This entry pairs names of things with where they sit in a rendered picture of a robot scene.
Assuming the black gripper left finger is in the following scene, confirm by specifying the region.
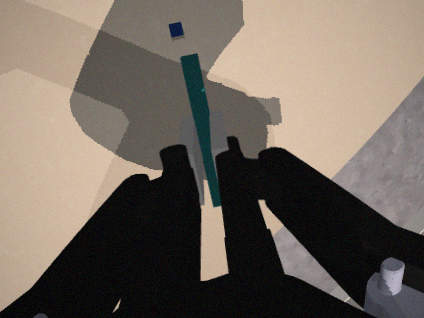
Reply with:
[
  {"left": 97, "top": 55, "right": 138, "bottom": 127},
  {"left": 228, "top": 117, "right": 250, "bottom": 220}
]
[{"left": 0, "top": 115, "right": 205, "bottom": 318}]

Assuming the small dark blue block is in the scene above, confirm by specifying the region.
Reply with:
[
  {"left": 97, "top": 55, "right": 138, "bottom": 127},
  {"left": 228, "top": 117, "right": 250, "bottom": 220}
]
[{"left": 169, "top": 22, "right": 184, "bottom": 38}]

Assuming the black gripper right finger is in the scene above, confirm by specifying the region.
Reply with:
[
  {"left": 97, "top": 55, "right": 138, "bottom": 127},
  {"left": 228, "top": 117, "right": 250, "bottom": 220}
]
[{"left": 209, "top": 110, "right": 424, "bottom": 318}]

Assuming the turquoise rod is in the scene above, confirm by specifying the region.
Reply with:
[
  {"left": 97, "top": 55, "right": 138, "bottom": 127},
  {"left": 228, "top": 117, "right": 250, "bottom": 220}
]
[{"left": 180, "top": 53, "right": 221, "bottom": 208}]

